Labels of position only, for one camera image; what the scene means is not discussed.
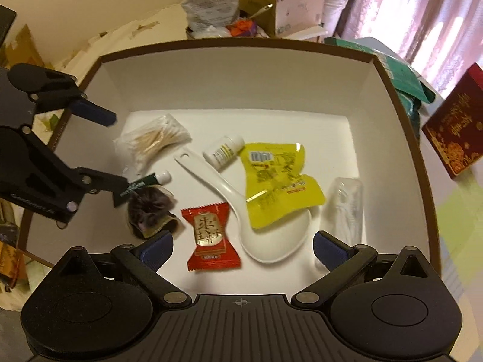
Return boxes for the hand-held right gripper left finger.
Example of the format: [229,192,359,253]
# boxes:
[66,233,191,306]

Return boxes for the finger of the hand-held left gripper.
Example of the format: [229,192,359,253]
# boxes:
[22,126,131,212]
[8,64,117,126]

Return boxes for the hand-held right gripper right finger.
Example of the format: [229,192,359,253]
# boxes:
[291,230,427,306]

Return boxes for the green lip balm tube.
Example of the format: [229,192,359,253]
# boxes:
[113,170,173,208]

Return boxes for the clear floss pick container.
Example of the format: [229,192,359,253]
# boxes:
[322,177,364,269]

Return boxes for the red candy packet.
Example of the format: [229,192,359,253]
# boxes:
[180,202,242,272]

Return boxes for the bag of cotton swabs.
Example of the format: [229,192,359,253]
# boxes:
[113,113,193,174]

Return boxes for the yellow snack packet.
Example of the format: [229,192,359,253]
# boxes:
[241,141,326,230]

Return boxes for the white pill bottle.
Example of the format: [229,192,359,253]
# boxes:
[202,134,245,169]

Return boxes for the brown cardboard box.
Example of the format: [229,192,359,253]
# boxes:
[24,38,443,299]

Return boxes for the white ceramic soup spoon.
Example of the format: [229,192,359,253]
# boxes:
[173,150,314,264]

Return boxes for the flat cardboard sheets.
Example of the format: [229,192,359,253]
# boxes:
[0,5,189,95]

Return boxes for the printed plastic bag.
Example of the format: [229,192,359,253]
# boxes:
[181,0,243,39]

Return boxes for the orange plastic item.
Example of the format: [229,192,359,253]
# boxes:
[226,18,258,39]

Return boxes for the red gift box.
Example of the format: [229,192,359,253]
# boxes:
[420,62,483,176]

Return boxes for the green foil packets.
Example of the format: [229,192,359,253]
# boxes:
[324,37,437,129]

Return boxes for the pink printed cardboard carton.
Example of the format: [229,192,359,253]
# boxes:
[277,0,330,37]

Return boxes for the stack of white bags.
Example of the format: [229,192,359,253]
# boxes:
[324,0,360,39]

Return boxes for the pink patterned curtain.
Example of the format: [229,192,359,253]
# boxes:
[339,0,483,99]

